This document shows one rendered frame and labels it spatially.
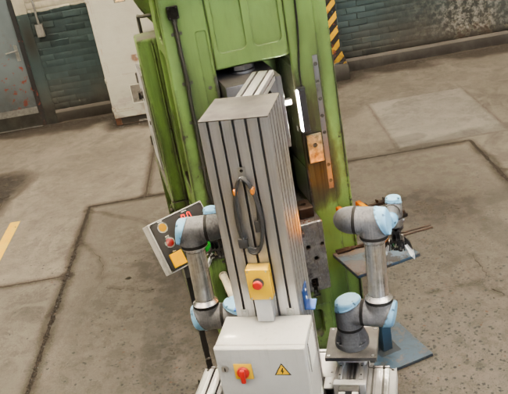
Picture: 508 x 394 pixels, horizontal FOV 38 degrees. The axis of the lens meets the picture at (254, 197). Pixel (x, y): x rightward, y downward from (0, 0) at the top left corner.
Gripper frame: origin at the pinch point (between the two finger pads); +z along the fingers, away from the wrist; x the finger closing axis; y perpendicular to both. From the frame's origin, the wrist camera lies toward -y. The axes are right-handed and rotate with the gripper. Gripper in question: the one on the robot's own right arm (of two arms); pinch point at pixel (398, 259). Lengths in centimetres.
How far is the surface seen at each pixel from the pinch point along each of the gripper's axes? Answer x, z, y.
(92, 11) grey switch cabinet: -368, -53, -515
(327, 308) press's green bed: -48, 61, -49
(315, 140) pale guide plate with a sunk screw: -45, -38, -70
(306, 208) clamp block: -52, -4, -53
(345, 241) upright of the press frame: -37, 31, -77
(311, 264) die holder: -53, 28, -46
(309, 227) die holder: -51, 4, -47
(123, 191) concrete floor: -287, 93, -310
